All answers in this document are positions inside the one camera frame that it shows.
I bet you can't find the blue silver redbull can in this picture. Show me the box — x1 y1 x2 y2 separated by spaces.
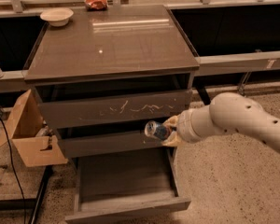
145 120 172 141

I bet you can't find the black cable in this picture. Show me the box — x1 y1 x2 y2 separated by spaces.
0 114 28 224

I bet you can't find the grey drawer cabinet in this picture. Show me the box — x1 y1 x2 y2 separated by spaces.
23 4 201 161

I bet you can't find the crumpled red chip bag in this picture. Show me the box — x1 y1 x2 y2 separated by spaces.
84 0 108 10

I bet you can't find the open cardboard box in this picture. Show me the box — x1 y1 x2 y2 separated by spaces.
0 90 68 167

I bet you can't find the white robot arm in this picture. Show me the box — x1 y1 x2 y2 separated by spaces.
161 92 280 154

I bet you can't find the grey metal railing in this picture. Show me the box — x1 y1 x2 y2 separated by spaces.
0 0 280 93

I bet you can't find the grey open bottom drawer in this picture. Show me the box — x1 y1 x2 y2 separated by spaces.
65 147 190 224

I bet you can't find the white bowl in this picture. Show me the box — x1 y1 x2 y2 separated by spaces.
40 7 74 27

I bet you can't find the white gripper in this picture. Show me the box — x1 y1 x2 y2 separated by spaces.
161 109 199 147

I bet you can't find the grey middle drawer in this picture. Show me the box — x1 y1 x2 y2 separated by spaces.
58 126 161 158

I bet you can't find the grey top drawer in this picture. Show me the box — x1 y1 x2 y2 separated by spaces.
39 90 192 129

